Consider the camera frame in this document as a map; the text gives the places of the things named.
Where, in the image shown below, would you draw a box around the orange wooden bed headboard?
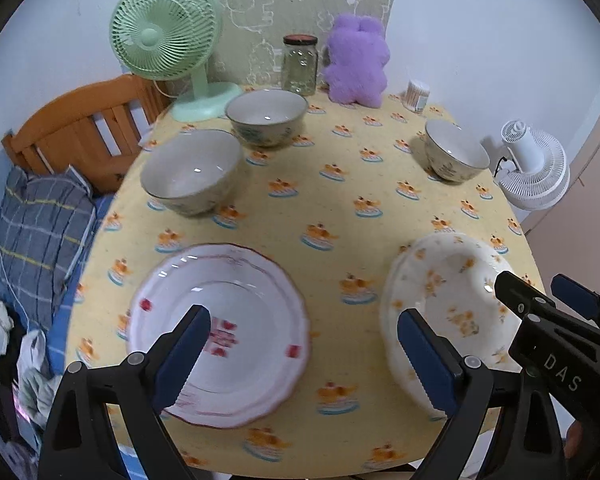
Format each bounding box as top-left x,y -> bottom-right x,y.
2,74 -> 170,194

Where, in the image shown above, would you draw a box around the purple plush toy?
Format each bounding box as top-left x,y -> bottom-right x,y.
323,14 -> 390,108

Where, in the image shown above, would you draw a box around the grey plaid pillow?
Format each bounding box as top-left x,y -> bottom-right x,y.
0,166 -> 96,330

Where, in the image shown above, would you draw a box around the white plastic bag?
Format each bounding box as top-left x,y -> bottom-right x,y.
17,330 -> 60,429

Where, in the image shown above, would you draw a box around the yellow patterned tablecloth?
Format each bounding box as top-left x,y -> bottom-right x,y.
66,93 -> 542,478

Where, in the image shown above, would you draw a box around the grey bowl floral outside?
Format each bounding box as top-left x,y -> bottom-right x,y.
225,89 -> 309,148

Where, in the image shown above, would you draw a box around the glass jar red lid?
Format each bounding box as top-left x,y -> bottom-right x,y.
282,34 -> 318,96

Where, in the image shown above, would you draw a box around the blue checked bed sheet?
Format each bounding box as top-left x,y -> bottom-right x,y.
46,195 -> 114,376

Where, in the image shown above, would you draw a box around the white plate orange flowers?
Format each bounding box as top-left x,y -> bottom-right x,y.
379,233 -> 520,420

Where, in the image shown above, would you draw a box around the white plate red pattern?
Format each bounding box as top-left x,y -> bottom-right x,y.
126,244 -> 310,429

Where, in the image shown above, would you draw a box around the cotton swab container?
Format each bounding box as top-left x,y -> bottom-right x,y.
402,79 -> 430,114

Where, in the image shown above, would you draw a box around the white floor fan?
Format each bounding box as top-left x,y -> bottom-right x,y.
494,119 -> 570,212

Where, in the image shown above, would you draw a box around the green desk fan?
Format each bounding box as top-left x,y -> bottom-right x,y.
109,0 -> 242,122

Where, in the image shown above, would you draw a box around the small white floral bowl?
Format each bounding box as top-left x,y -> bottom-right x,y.
425,119 -> 491,183

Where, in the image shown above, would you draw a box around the large grey bowl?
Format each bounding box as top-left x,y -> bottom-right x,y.
140,129 -> 242,217

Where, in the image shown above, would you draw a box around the green patterned wall cloth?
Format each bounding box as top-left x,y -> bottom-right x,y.
208,0 -> 393,87

